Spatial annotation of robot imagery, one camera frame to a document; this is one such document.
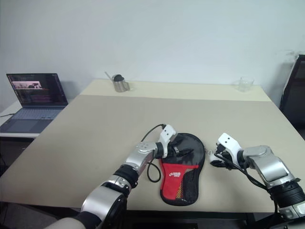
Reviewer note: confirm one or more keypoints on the black office chair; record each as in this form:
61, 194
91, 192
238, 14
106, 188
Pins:
295, 95

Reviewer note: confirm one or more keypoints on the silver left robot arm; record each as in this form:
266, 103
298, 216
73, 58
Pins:
140, 159

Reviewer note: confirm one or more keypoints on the black lump in steel cup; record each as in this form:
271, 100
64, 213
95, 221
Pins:
118, 77

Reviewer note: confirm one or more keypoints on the thin metal stick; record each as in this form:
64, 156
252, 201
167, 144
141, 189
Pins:
109, 75

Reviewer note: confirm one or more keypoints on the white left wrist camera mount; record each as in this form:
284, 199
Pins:
166, 134

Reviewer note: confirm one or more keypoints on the clear glass cup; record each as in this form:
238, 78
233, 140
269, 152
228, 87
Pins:
245, 87

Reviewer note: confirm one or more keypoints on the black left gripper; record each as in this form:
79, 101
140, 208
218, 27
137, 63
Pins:
172, 149

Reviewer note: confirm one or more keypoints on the open grey laptop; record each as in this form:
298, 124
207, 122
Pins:
33, 117

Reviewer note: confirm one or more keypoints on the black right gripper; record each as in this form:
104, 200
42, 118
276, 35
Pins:
226, 156

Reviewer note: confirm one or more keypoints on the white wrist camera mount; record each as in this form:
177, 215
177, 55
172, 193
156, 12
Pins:
230, 144
166, 134

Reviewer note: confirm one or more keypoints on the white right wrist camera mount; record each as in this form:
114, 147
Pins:
230, 144

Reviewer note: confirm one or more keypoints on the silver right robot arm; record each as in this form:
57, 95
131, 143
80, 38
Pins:
271, 164

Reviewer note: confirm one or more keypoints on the black and red paddle case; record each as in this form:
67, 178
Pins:
171, 186

